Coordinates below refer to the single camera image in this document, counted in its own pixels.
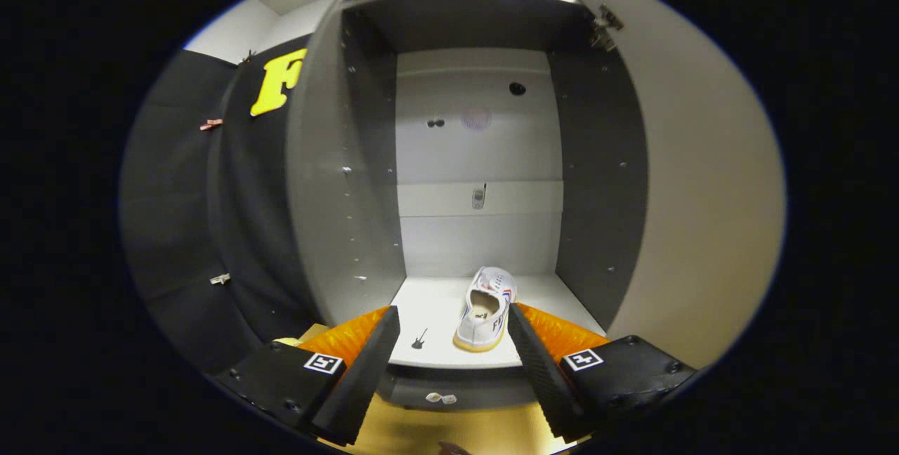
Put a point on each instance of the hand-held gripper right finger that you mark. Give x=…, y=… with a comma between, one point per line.
x=541, y=371

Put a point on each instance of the black backdrop cloth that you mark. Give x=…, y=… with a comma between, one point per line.
x=182, y=216

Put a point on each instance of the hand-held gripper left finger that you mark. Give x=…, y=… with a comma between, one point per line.
x=362, y=378

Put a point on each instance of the red clothes peg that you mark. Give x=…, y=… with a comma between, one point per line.
x=211, y=124

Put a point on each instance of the white clothes peg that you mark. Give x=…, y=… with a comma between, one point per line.
x=220, y=279

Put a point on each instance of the black binder clip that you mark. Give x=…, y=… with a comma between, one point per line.
x=246, y=56

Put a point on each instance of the yellow pineapple plush toy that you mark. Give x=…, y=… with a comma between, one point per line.
x=287, y=341

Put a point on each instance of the white shoe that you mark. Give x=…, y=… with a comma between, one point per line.
x=484, y=314

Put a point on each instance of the grey shoe cabinet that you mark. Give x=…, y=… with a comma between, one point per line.
x=477, y=139

